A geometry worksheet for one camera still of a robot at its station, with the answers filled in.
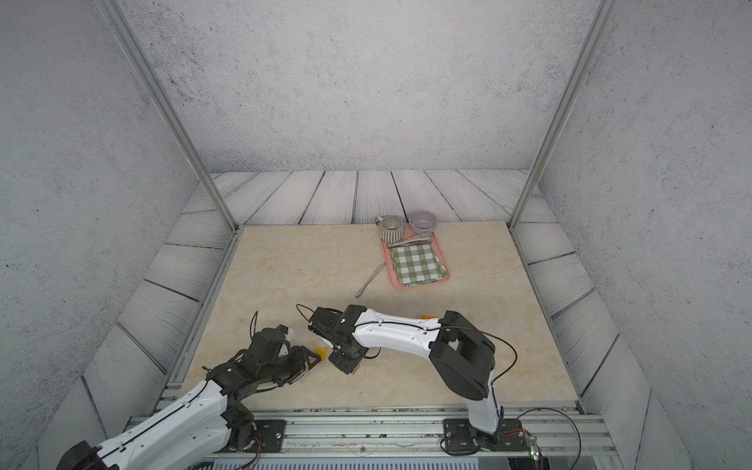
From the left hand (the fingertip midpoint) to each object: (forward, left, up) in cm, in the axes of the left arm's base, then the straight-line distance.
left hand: (322, 363), depth 81 cm
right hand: (0, -8, -2) cm, 8 cm away
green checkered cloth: (+36, -30, -4) cm, 47 cm away
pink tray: (+52, -27, -3) cm, 59 cm away
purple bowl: (+56, -34, 0) cm, 65 cm away
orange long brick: (+6, +1, -6) cm, 8 cm away
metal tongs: (+46, -30, -1) cm, 55 cm away
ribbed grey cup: (+53, -21, -1) cm, 57 cm away
